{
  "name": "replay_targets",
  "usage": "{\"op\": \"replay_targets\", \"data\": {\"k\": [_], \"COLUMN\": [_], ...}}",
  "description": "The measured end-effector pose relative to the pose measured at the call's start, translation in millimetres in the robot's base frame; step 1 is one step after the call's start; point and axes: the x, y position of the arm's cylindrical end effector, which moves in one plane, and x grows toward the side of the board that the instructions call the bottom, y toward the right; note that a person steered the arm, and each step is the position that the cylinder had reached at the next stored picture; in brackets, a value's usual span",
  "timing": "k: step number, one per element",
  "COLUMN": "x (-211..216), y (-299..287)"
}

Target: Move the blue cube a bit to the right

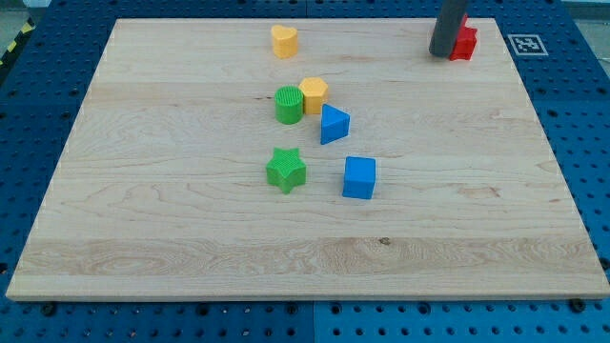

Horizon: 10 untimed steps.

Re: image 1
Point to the red star block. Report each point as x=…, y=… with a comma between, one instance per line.
x=466, y=41

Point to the white fiducial marker tag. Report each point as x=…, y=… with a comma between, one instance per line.
x=527, y=44

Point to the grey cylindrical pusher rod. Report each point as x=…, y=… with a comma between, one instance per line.
x=446, y=28

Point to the green star block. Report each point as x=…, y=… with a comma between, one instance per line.
x=286, y=170

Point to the yellow hexagon block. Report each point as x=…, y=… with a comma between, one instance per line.
x=315, y=92

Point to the yellow heart block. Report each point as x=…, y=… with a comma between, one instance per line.
x=284, y=41

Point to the blue triangle block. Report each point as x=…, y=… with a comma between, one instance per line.
x=334, y=124

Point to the wooden board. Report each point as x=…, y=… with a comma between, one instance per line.
x=161, y=193

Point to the blue cube block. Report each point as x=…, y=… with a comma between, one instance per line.
x=359, y=177

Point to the green cylinder block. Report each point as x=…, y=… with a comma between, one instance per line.
x=288, y=105

